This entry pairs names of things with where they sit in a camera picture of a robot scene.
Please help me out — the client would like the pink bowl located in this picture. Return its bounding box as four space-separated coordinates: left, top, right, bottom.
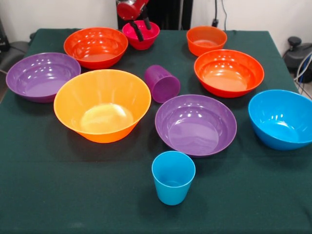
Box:
122 20 160 51

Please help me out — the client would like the blue bowl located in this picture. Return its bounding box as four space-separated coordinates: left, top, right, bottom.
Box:
248 89 312 151

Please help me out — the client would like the dark green table cloth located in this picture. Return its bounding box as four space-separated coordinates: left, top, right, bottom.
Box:
0 28 312 234

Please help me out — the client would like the black power cable with plug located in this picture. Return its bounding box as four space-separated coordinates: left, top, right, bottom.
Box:
211 0 228 31

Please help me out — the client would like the grey cable bundle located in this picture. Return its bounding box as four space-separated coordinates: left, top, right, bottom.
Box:
293 53 312 98

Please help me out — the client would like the purple cup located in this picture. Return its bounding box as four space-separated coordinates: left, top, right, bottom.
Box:
143 64 181 104

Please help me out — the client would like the purple bowl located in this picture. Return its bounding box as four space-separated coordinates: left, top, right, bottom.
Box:
155 94 237 158
5 52 81 103

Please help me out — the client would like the small orange bowl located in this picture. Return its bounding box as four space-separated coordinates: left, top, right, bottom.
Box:
186 25 228 57

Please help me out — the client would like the blue cup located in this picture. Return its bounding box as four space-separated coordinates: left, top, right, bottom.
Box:
151 150 196 206

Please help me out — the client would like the red bowl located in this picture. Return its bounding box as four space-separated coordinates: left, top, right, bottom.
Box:
63 26 129 70
194 49 265 98

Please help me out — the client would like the large orange bowl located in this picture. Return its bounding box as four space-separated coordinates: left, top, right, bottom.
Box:
53 69 152 143

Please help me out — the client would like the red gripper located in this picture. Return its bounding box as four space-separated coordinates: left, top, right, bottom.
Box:
116 0 152 42

